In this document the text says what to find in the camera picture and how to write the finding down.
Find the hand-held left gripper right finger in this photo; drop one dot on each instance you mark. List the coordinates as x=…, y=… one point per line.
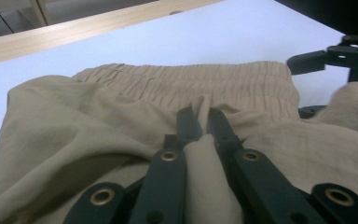
x=222, y=130

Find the wooden table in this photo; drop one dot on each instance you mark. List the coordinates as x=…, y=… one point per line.
x=74, y=31

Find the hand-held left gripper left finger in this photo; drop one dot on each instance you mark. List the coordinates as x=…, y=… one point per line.
x=185, y=124

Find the beige shorts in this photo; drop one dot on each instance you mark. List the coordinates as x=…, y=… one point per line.
x=74, y=130

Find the white table mat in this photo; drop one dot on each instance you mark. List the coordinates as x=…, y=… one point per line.
x=167, y=40

